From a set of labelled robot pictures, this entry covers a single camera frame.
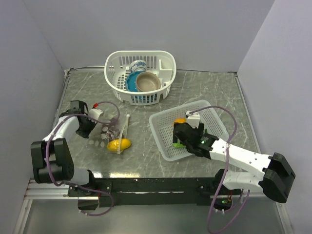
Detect light green fake vegetable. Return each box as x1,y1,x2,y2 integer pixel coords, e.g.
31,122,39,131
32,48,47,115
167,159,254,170
172,142,186,149

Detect purple fake grapes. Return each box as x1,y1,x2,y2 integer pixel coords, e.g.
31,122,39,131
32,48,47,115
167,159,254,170
103,129,120,142

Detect orange fake fruit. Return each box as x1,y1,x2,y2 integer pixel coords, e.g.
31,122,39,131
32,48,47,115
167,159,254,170
173,118,187,126

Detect polka dot zip top bag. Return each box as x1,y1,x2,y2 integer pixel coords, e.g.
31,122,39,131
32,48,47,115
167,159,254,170
88,114,132,155

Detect yellow fake lemon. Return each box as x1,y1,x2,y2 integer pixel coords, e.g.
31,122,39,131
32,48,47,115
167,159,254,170
107,138,131,152

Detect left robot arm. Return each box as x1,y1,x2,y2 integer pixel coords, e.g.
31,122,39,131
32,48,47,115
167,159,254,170
30,100,103,196

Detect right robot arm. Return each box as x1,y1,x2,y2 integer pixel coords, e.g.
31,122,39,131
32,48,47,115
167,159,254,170
173,122,295,203

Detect white perforated tray basket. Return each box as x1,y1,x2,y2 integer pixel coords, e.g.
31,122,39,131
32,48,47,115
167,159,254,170
149,100,229,161

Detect blue dotted plate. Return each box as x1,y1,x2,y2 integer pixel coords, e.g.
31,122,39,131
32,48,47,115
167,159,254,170
125,72,140,92

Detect white round dish basket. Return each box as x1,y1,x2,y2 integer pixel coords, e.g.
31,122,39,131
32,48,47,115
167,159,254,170
104,51,176,106

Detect beige ceramic bowl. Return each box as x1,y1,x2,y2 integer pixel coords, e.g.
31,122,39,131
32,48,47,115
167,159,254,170
136,71,161,92

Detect blue white patterned bowl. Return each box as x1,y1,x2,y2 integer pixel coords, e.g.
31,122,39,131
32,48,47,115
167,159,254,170
129,59,147,73

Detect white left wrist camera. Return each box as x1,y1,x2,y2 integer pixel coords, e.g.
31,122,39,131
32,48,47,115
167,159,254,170
88,108,103,120

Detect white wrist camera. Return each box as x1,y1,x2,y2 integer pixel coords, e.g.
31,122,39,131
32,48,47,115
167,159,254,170
88,108,103,120
186,111,200,129

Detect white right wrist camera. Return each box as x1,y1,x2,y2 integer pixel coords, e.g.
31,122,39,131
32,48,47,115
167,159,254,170
186,111,200,129

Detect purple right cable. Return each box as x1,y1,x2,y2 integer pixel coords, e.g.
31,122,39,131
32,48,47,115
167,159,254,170
189,106,251,234

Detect purple cable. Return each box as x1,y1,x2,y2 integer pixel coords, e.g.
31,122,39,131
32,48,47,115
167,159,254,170
189,106,251,234
45,101,120,217

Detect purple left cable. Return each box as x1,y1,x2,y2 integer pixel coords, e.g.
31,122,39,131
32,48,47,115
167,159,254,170
45,101,120,217

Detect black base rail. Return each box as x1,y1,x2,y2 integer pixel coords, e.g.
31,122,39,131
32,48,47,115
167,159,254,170
67,176,242,212

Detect aluminium frame rail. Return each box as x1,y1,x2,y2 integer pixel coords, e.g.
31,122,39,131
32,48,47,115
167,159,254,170
24,180,69,200

